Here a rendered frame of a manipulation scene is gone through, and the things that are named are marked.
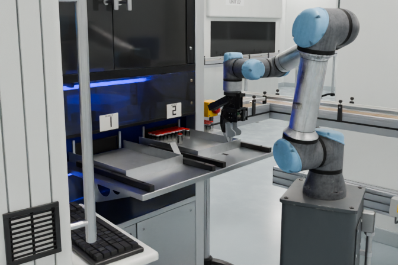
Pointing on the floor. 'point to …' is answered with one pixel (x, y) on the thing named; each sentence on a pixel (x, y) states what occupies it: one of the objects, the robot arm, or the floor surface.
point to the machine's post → (198, 122)
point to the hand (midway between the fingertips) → (227, 139)
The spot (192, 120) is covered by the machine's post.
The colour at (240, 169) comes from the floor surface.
